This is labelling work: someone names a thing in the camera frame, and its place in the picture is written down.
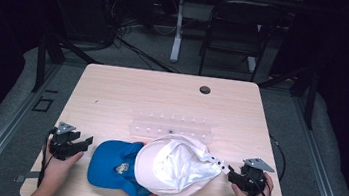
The white desk leg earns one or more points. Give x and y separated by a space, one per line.
251 63
177 38

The black folding chair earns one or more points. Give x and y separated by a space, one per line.
238 28

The white baseball cap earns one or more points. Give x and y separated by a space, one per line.
174 168

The blue baseball cap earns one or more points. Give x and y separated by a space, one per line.
110 167

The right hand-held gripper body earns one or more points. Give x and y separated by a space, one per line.
253 181

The black tape square outline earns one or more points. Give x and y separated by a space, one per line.
34 103

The grey tape strip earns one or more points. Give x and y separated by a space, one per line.
26 177

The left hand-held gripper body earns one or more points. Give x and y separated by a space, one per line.
61 146

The clear acrylic peg rack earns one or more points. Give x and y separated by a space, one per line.
145 126

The person's left hand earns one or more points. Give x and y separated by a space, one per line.
61 168

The black metal stand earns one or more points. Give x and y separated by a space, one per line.
42 61
311 98

